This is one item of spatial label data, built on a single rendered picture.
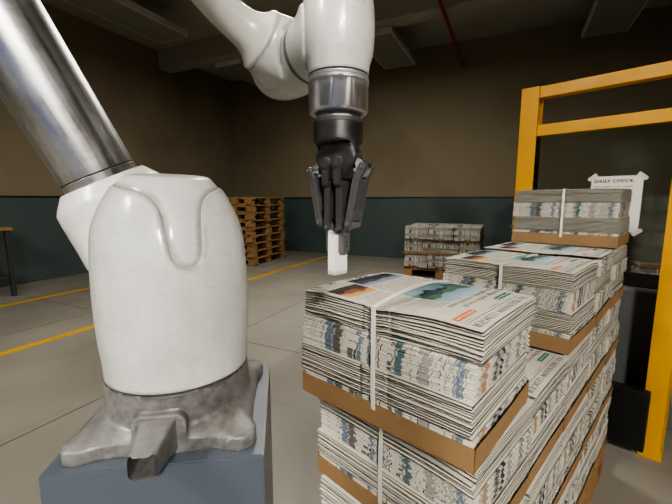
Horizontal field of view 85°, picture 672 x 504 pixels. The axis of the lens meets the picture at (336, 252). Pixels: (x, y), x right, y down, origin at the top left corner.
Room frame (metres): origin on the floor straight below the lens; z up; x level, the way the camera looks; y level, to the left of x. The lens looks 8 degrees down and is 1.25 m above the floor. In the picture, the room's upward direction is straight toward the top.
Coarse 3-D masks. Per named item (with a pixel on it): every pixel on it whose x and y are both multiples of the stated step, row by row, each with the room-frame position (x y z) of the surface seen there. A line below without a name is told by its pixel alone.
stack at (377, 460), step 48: (576, 384) 1.03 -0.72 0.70; (336, 432) 0.76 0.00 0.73; (384, 432) 0.66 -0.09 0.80; (528, 432) 0.70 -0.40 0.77; (576, 432) 1.05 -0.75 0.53; (384, 480) 0.65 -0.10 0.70; (432, 480) 0.58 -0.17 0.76; (480, 480) 0.55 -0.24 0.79; (528, 480) 0.75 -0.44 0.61; (576, 480) 1.11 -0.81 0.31
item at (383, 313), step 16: (416, 288) 0.76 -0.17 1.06; (432, 288) 0.76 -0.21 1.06; (368, 304) 0.64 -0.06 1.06; (384, 304) 0.65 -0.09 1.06; (400, 304) 0.64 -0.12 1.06; (368, 320) 0.64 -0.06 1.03; (384, 320) 0.62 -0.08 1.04; (368, 336) 0.64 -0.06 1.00; (384, 336) 0.62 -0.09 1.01; (368, 352) 0.64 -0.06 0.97; (384, 352) 0.61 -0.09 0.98; (368, 368) 0.63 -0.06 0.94; (384, 368) 0.61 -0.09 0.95; (368, 384) 0.63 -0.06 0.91; (384, 384) 0.61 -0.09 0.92; (368, 400) 0.63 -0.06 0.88; (384, 400) 0.60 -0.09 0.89
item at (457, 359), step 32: (448, 288) 0.76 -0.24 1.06; (480, 288) 0.76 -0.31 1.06; (416, 320) 0.57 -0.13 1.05; (448, 320) 0.54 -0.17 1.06; (480, 320) 0.54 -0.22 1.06; (512, 320) 0.60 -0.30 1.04; (416, 352) 0.57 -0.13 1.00; (448, 352) 0.54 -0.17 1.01; (480, 352) 0.50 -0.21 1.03; (512, 352) 0.63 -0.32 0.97; (416, 384) 0.56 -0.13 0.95; (448, 384) 0.53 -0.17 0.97; (480, 384) 0.51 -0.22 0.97; (512, 384) 0.64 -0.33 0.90; (416, 416) 0.56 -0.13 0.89; (448, 416) 0.52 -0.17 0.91; (480, 416) 0.52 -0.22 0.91
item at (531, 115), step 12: (528, 96) 2.09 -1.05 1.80; (528, 108) 2.09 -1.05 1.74; (540, 108) 2.12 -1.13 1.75; (528, 120) 2.09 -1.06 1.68; (540, 120) 2.12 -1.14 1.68; (528, 132) 2.09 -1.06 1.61; (528, 144) 2.08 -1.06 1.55; (528, 156) 2.08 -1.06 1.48; (528, 168) 2.08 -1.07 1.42; (516, 180) 2.12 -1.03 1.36; (528, 180) 2.07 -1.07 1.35
